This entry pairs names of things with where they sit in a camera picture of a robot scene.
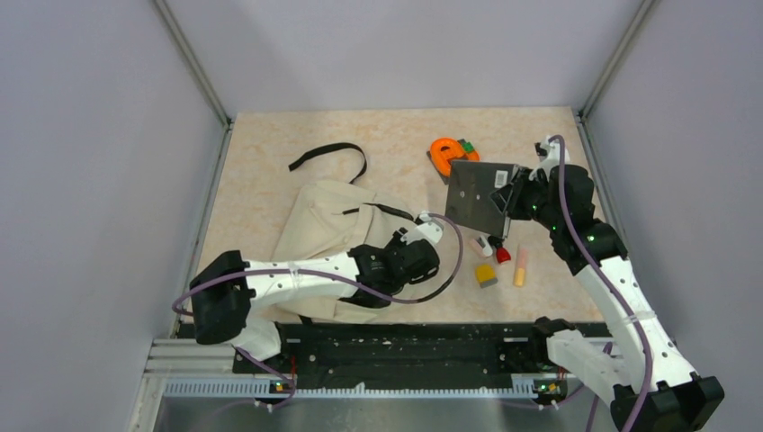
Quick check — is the beige canvas student bag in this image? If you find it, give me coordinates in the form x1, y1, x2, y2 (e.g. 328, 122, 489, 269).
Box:
272, 162, 415, 323

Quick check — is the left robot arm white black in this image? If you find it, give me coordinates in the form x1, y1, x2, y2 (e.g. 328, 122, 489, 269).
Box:
189, 222, 443, 372

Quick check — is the white cable duct strip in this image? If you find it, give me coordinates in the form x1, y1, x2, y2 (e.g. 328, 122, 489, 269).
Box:
163, 378, 537, 400

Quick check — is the yellow grey eraser block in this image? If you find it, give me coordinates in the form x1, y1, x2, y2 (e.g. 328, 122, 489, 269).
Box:
474, 264, 498, 289

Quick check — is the pink white correction tape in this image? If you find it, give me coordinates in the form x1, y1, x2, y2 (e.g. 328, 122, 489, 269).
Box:
470, 235, 494, 258

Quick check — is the black book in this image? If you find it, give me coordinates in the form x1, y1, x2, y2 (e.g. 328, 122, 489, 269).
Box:
444, 160, 517, 239

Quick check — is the grey building plate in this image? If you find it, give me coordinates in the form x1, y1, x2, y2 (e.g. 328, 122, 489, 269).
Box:
426, 150, 452, 185

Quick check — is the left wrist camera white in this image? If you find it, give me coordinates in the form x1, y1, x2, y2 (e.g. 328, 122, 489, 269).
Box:
400, 211, 444, 246

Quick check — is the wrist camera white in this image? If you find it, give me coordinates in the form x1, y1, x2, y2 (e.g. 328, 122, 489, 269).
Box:
400, 211, 444, 246
529, 135, 570, 180

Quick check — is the aluminium frame rail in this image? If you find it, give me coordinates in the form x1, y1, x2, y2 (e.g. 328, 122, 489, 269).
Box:
142, 337, 252, 378

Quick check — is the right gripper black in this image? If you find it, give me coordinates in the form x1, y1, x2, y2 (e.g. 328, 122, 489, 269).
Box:
491, 166, 563, 231

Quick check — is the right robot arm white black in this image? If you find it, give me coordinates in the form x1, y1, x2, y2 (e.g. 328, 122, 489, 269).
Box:
490, 165, 725, 431

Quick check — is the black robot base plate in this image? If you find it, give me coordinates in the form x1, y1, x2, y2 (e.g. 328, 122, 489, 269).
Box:
266, 322, 574, 395

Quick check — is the red black stamp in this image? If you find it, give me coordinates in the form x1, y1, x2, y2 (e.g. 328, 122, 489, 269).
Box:
488, 236, 512, 265

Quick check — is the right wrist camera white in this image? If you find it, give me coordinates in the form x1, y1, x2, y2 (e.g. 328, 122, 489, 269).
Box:
529, 135, 570, 180

